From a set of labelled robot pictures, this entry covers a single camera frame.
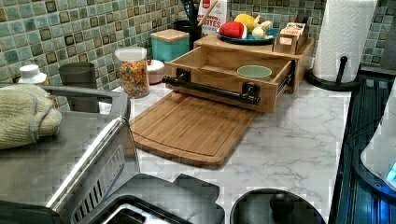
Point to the oat bites cereal box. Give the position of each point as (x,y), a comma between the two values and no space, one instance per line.
(219,12)

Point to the wooden drawer cabinet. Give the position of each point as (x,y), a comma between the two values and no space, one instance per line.
(301,53)

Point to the black toaster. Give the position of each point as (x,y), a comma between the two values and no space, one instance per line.
(143,198)

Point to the teal canister with wooden lid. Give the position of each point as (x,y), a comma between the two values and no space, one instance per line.
(169,44)

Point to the wooden drawer with black handle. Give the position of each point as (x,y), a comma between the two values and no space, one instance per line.
(213,74)

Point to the toy watermelon slice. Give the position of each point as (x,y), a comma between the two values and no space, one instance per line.
(234,29)

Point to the tea bag box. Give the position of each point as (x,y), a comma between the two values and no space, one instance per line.
(291,38)

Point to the wooden cutting board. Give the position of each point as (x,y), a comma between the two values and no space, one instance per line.
(191,130)

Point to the yellow toy lemon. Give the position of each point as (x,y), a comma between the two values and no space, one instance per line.
(246,19)

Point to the dark blue plate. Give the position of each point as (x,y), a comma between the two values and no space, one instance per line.
(250,40)

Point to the white lidded sugar bowl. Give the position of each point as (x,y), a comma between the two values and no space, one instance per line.
(155,71)

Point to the wooden spoon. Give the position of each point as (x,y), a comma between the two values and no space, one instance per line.
(208,6)

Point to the stainless toaster oven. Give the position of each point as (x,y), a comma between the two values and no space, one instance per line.
(59,179)

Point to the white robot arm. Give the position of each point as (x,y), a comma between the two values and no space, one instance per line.
(376,163)

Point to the light green bowl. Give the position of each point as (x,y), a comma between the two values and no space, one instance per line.
(255,71)

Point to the toy peeled banana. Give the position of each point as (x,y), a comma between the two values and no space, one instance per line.
(261,28)

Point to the white-capped bottle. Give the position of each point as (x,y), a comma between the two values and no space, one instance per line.
(31,74)

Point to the dark grey cup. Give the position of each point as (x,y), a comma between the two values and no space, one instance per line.
(80,74)

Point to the black coffee grinder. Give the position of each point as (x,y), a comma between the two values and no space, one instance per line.
(274,206)

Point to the black paper towel holder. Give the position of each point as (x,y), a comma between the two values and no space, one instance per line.
(338,84)

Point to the paper towel roll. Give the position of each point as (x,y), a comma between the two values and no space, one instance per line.
(344,30)

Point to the black utensil holder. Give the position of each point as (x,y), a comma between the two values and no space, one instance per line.
(190,24)

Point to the beige folded towel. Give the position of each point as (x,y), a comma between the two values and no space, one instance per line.
(27,113)

